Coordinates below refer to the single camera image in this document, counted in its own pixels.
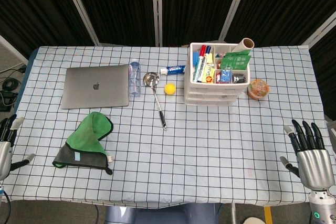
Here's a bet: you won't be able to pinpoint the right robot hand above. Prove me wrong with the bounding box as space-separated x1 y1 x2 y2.
279 119 335 190

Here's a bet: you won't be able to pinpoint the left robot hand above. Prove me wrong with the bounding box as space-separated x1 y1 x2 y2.
0 114 35 182

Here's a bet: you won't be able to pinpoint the clear plastic drawer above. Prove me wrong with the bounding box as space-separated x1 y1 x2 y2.
186 85 247 94
184 97 236 107
185 91 242 101

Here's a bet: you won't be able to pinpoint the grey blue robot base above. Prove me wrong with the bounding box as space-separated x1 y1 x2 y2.
104 204 220 224

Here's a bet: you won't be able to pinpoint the white drawer organizer box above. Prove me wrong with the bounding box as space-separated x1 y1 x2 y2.
183 42 256 107

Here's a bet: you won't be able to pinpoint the green grey cloth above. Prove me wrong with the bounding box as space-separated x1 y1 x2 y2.
51 111 115 175

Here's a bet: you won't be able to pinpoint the orange fruit jelly cup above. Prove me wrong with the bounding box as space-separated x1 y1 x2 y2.
247 79 270 100

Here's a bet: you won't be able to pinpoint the grey laptop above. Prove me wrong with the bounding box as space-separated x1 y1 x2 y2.
60 65 130 110

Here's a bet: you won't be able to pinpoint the blue plastic packet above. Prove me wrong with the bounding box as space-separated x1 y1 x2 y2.
219 69 234 83

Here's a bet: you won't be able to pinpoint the green tea packet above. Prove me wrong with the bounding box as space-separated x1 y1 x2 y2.
219 52 252 71

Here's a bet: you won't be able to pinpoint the checkered blue tablecloth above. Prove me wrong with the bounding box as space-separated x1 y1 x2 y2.
0 45 334 208

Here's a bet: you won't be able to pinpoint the cardboard tube roll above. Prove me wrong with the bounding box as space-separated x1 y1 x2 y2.
230 37 256 54

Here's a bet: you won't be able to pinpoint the yellow snack packet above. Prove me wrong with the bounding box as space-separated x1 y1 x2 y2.
199 62 216 83

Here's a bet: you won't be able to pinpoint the clear water bottle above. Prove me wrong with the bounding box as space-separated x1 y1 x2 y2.
128 61 142 98

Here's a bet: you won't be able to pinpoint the marker pens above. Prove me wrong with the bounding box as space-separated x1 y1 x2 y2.
198 45 212 82

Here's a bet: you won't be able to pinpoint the red cap marker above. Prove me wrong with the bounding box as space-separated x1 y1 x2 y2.
194 45 207 82

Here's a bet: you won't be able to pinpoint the blue white toothpaste tube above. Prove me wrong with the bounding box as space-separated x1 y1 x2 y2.
160 65 186 76

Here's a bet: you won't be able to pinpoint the black floor cables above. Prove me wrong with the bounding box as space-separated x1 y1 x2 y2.
0 68 27 112

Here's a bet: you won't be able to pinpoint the steel ladle black handle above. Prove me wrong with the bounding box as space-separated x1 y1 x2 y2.
142 72 167 131

